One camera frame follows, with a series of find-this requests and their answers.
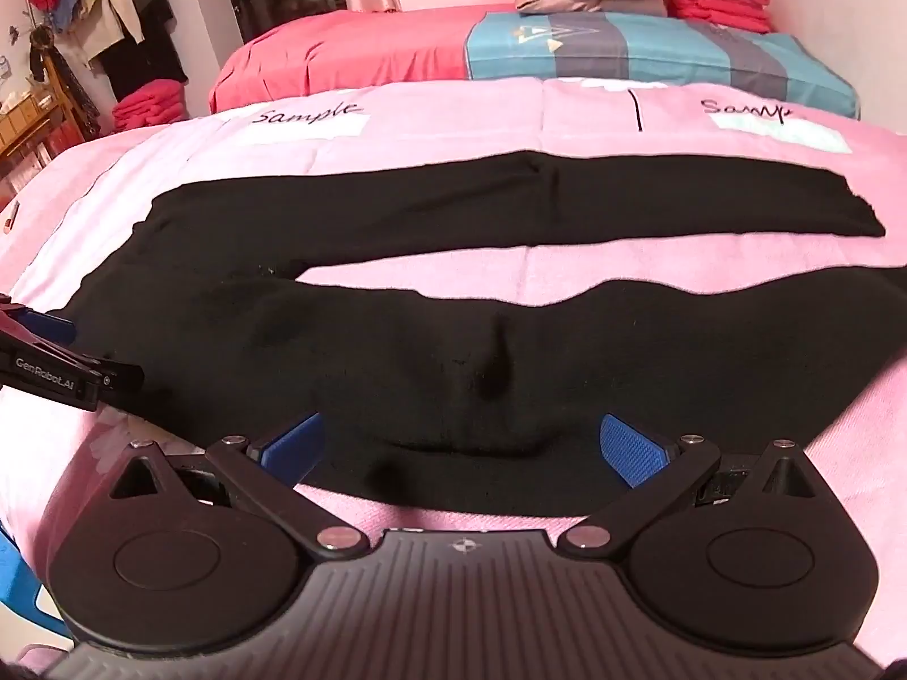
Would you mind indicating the wooden shelf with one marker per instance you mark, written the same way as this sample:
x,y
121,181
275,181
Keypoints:
x,y
28,127

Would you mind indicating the hanging black garment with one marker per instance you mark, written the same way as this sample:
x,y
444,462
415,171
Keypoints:
x,y
152,35

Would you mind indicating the low stack of red clothes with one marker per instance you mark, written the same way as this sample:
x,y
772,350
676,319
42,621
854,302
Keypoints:
x,y
149,106

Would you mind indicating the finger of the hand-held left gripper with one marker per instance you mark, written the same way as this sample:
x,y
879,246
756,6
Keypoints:
x,y
120,377
49,326

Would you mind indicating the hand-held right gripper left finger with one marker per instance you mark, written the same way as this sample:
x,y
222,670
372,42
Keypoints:
x,y
294,443

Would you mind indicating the red bed sheet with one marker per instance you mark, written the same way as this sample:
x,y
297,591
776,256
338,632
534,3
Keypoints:
x,y
340,49

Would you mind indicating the pink printed blanket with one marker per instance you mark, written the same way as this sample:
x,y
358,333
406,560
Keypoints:
x,y
567,276

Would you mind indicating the hanging cream sweater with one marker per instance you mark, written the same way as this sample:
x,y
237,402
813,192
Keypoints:
x,y
106,7

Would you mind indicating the black pants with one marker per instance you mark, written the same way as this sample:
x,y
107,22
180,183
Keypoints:
x,y
425,227

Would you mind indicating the hanging blue garment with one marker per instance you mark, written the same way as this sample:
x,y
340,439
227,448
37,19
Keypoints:
x,y
64,3

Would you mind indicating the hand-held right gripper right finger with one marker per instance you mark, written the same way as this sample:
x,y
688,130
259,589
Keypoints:
x,y
630,450

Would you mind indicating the blue plastic object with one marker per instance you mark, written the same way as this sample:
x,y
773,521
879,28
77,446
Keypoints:
x,y
14,567

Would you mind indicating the blue grey striped pillow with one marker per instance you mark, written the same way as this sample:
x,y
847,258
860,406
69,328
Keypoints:
x,y
638,49

